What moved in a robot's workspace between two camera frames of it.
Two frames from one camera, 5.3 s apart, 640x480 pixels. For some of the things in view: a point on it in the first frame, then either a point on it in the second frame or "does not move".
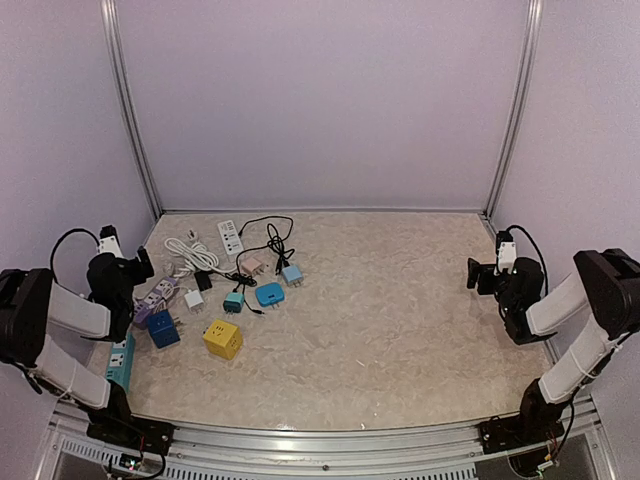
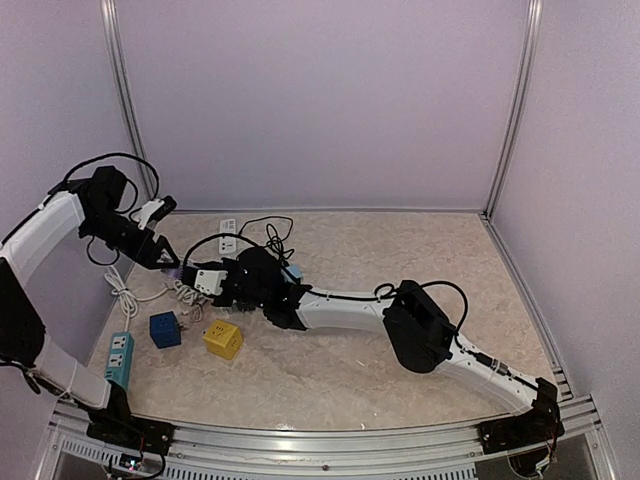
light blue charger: (293, 274) does not move
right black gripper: (475, 268) to (232, 262)
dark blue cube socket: (162, 329) does not move
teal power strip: (121, 359) does not move
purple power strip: (144, 306) to (177, 273)
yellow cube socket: (223, 339) does not move
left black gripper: (145, 264) to (147, 259)
